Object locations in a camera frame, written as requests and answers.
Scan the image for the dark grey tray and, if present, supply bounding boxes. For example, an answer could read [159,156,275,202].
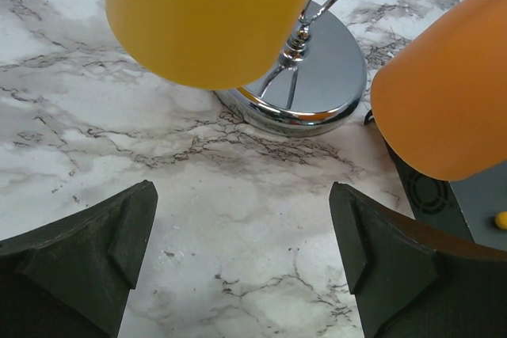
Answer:
[364,110,507,244]

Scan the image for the small chrome wire rack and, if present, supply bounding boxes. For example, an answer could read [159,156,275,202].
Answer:
[215,0,368,137]

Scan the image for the yellow plastic cup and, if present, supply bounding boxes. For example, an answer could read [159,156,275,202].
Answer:
[105,0,308,90]

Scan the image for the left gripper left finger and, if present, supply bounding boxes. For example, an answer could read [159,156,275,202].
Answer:
[1,180,158,337]

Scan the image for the orange plastic goblet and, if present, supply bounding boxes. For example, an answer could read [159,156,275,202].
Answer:
[371,0,506,181]

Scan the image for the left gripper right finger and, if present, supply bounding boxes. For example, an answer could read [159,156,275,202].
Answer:
[329,182,506,337]

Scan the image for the yellow handled pliers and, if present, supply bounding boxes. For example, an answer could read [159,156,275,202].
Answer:
[494,211,507,230]

